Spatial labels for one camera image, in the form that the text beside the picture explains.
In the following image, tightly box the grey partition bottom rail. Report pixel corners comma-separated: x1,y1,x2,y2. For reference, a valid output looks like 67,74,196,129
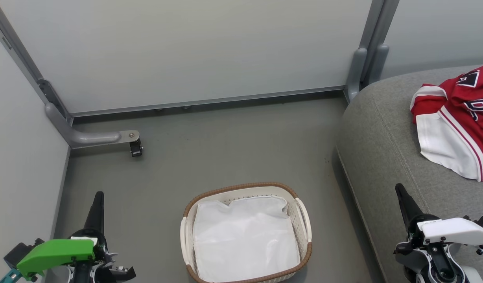
70,86,346,117

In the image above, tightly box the white cloth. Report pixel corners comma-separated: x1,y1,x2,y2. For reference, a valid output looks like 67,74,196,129
193,195,301,283

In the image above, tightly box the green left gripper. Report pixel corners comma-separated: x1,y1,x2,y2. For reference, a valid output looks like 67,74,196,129
17,191,118,281

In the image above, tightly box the grey fabric sofa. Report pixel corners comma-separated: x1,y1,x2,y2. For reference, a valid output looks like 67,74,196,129
336,65,483,283

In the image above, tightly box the grey partition foot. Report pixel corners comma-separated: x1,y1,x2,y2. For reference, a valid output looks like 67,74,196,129
368,44,390,85
344,47,369,103
45,103,122,149

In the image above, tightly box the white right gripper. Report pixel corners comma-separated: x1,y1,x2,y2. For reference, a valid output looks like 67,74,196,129
394,183,483,255

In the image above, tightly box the grey metal partition post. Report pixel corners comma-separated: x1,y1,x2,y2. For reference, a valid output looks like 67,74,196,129
0,0,73,126
373,0,400,75
359,0,385,85

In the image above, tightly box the cream woven laundry basket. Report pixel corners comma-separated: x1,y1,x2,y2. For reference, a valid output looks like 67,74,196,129
180,182,313,283

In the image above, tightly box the red and white jersey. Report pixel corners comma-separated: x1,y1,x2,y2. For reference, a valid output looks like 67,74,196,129
409,65,483,182

